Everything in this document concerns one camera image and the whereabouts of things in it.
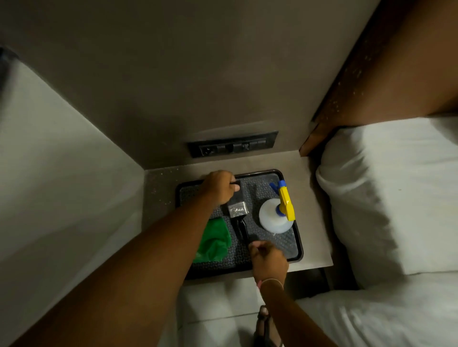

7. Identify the person's foot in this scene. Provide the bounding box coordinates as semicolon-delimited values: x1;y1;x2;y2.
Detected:
255;306;282;347

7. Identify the person's right hand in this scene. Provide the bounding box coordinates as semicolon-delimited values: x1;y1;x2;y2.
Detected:
249;240;289;285

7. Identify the black textured tray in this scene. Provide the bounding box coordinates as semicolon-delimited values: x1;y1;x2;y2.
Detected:
175;169;304;280

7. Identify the green cleaning cloth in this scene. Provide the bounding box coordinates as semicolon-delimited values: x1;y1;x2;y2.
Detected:
193;218;232;264

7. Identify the person's left hand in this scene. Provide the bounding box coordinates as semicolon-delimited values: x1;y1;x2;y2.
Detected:
198;170;241;209

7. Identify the black wall outlet panel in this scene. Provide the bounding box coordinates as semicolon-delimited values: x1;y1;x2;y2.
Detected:
187;131;279;159

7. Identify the thin pink wrist bracelet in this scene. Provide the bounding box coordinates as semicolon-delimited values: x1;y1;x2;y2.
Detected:
256;278;285;290

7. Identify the brown wooden headboard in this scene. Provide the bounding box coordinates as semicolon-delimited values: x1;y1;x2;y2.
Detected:
299;0;458;157

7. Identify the white yellow-trigger spray bottle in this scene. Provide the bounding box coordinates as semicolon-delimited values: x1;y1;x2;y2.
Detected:
258;180;297;233

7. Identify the person's left forearm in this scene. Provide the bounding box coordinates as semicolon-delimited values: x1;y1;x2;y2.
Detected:
9;195;219;347

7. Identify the black sandal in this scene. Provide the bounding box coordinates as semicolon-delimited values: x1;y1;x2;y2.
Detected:
253;305;284;347

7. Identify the white bed sheet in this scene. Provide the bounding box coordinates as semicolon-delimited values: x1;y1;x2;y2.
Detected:
296;271;458;347

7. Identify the black handled paint brush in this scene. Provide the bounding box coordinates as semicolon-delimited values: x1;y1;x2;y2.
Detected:
228;201;259;248

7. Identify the white pillow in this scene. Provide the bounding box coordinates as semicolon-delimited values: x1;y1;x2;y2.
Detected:
315;114;458;291

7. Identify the person's right forearm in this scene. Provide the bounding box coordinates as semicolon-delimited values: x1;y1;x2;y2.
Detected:
259;282;340;347

